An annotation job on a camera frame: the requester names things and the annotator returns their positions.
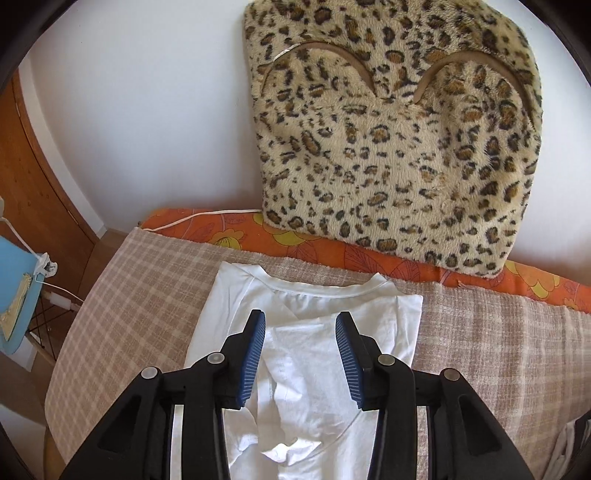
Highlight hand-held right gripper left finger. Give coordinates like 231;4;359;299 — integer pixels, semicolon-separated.
60;309;267;480

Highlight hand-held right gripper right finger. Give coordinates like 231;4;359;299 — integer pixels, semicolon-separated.
335;311;536;480

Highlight white t-shirt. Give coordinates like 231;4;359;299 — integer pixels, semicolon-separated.
171;261;423;480

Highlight beige plaid blanket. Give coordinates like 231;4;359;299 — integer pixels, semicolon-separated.
44;226;591;480

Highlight orange floral sheet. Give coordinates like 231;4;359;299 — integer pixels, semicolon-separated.
139;208;591;315

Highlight leopard print cushion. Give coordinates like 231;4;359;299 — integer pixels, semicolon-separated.
243;0;543;279

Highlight white cloth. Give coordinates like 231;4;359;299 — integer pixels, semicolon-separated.
547;413;591;480

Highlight wooden door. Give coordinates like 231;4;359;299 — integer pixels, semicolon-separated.
0;69;100;259

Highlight white charger cable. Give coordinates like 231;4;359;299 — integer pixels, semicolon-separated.
0;217;84;315

